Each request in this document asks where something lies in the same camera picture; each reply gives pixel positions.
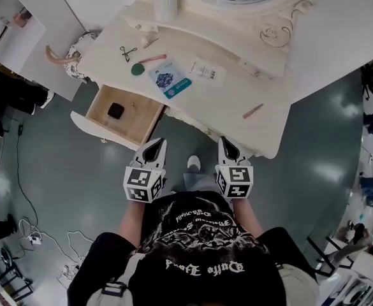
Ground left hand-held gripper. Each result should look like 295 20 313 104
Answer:
123 138 168 205

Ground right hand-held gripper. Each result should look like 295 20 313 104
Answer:
214 135 254 201

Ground wooden drawer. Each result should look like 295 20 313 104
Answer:
69 84 166 151

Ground pink pencil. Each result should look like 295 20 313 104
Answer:
242 103 265 120

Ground small black box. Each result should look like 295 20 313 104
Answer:
106 101 126 120

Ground blue face mask packet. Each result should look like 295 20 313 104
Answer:
147 60 194 100

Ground clear white sachet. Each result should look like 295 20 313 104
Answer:
189 59 227 89

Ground green powder puff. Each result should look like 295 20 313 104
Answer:
130 62 146 77

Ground green round pink-handled brush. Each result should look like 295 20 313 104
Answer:
138 54 168 65

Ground black eyelash curler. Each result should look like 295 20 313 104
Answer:
119 45 140 64

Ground person's left forearm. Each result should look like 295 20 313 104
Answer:
118 200 149 252

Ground person's right forearm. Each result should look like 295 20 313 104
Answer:
231 197 266 239

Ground cream ornate vanity table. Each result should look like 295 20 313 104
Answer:
77 0 321 161

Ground person's right white shoe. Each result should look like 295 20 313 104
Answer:
186 155 202 172

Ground person's grey trousers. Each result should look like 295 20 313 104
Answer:
182 168 216 193

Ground person's black printed t-shirt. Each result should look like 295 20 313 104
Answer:
66 191 318 306

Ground wooden chair patterned cushion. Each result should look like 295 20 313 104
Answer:
45 30 99 83

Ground grey metal chair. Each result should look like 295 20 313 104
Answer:
307 234 373 277

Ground white ribbed vase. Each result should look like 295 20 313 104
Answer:
154 0 179 24

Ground white bookshelf partition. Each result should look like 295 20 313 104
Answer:
23 0 106 102

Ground white counter cabinet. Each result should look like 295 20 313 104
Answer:
0 0 47 77

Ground pink box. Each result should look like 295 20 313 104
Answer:
13 9 34 27

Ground white floor cable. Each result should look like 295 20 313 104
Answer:
18 218 90 288

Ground black floor cable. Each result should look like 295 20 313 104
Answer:
15 122 40 228

